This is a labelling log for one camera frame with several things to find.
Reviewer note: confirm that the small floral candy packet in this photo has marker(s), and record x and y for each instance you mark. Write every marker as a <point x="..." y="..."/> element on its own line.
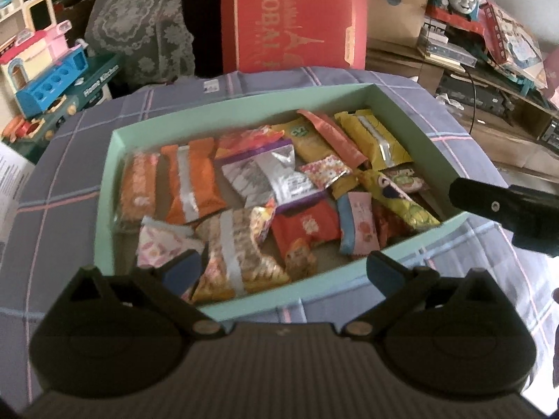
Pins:
<point x="325" y="172"/>

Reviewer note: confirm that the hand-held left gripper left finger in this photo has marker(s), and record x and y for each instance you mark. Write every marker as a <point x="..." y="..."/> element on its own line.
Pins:
<point x="185" y="268"/>

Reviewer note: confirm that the white pink-print snack packet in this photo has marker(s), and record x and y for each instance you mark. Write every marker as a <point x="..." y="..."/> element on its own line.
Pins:
<point x="163" y="242"/>

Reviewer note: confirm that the green pink candy packet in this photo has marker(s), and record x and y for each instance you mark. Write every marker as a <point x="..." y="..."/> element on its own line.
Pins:
<point x="408" y="180"/>

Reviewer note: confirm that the black electronic device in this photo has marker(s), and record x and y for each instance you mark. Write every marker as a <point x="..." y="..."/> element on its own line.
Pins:
<point x="476" y="94"/>

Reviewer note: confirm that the mint green cardboard box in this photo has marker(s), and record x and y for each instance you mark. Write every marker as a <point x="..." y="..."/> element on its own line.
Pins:
<point x="332" y="288"/>

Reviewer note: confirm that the dark green toy box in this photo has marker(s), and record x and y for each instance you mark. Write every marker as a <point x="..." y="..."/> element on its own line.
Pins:
<point x="96" y="83"/>

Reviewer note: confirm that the yellow silver-stripe snack packet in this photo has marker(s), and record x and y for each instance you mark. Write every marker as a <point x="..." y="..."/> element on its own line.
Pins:
<point x="371" y="135"/>

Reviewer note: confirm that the small crinkled red packet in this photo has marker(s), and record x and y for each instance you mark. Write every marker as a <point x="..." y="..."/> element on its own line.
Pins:
<point x="386" y="227"/>

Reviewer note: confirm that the orange silver-stripe snack packet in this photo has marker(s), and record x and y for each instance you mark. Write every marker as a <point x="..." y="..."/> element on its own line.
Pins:
<point x="192" y="183"/>

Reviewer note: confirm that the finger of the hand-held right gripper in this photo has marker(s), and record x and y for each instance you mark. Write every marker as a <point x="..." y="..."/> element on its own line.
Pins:
<point x="476" y="198"/>

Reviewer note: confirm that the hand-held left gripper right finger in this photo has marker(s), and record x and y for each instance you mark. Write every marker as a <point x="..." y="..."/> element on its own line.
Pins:
<point x="384" y="270"/>

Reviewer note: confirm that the grey toy case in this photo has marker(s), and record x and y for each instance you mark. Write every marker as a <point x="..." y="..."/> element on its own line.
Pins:
<point x="441" y="48"/>

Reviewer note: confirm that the clear peanut snack packet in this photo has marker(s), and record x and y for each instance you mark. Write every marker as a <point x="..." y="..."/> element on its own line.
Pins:
<point x="244" y="253"/>

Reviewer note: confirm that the bear-print cardboard box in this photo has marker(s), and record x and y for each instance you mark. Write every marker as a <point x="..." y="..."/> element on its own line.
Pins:
<point x="401" y="13"/>

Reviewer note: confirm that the purple silver snack packet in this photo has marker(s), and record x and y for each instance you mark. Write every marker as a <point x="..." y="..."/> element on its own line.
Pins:
<point x="262" y="179"/>

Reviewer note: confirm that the yellow orange-print bar packet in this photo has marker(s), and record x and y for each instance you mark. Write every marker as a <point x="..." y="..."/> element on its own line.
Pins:
<point x="310" y="139"/>

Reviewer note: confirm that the red yellow-print snack packet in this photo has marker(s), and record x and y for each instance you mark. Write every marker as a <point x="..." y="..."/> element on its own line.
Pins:
<point x="244" y="142"/>

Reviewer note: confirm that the white instruction sheet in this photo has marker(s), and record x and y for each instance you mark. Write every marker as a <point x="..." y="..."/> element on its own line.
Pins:
<point x="11" y="183"/>

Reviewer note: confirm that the yellow cartoon snack packet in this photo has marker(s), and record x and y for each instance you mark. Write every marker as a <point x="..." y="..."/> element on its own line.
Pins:
<point x="401" y="205"/>

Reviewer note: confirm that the red gift box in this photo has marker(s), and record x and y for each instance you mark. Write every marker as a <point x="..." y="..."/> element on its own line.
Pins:
<point x="297" y="17"/>

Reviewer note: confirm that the toy kitchen playset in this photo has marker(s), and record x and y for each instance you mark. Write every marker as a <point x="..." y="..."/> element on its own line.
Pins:
<point x="39" y="61"/>

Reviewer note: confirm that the picture book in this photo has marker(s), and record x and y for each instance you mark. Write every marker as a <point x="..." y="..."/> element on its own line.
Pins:
<point x="511" y="43"/>

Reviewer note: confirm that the wooden cabinet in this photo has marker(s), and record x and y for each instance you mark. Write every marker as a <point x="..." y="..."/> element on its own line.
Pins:
<point x="502" y="139"/>

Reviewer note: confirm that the red flower-logo snack packet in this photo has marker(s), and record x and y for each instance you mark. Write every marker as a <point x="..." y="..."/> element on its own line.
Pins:
<point x="305" y="231"/>

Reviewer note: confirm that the long salmon red packet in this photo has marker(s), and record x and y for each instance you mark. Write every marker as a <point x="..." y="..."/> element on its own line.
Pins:
<point x="336" y="137"/>

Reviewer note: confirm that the pink blue snack packet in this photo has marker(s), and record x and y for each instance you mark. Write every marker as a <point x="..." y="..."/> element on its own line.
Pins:
<point x="358" y="227"/>

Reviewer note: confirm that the orange brown sausage packet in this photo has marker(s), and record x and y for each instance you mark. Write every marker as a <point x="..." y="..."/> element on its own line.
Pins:
<point x="139" y="187"/>

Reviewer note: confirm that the grey patterned cushion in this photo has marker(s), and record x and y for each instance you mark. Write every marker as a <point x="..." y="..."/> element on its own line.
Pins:
<point x="139" y="22"/>

